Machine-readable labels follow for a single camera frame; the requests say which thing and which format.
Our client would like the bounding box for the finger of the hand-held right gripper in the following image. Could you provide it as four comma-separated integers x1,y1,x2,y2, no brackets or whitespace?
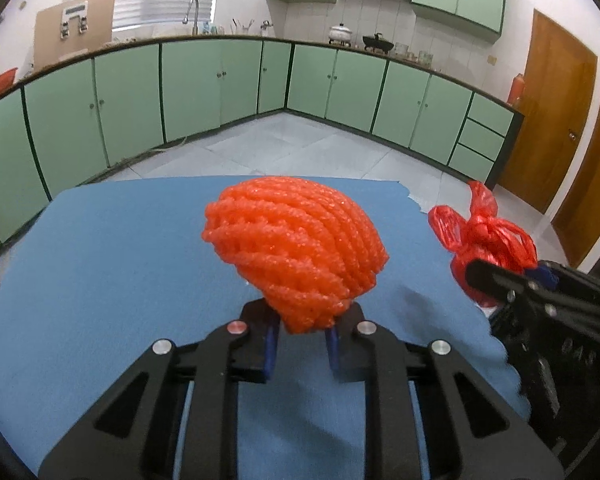
465,259,600,319
526,261,600,302

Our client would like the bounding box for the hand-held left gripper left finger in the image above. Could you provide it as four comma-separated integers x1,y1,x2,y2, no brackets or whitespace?
39,299,281,480

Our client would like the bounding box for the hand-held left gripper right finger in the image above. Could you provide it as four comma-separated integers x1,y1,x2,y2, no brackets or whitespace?
325,305,566,480

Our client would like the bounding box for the red plastic bag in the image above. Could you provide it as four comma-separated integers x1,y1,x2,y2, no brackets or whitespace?
427,181,538,308

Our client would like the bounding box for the orange foam fruit net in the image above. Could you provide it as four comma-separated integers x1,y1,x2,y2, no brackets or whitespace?
201,176,390,335

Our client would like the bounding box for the brown wooden door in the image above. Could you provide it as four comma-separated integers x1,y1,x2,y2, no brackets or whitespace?
552,62,600,268
497,8,598,213

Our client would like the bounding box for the blue felt table mat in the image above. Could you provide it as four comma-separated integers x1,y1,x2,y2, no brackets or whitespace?
0,176,531,480

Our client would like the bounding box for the red thermos flask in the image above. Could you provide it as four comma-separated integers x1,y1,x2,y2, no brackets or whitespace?
507,73,527,106

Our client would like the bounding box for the black wok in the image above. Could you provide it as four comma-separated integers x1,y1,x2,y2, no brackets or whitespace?
362,32,395,55

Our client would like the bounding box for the green base cabinet run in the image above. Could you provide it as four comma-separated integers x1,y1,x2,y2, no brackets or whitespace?
0,35,526,261

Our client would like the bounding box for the steel kitchen faucet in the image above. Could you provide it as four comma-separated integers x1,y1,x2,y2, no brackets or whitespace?
182,0,201,36

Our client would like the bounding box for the brown cardboard sheet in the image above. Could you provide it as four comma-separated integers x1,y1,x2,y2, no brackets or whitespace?
34,0,117,71

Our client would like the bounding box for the white metal bracket set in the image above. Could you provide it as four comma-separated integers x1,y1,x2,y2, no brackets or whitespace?
60,2,90,38

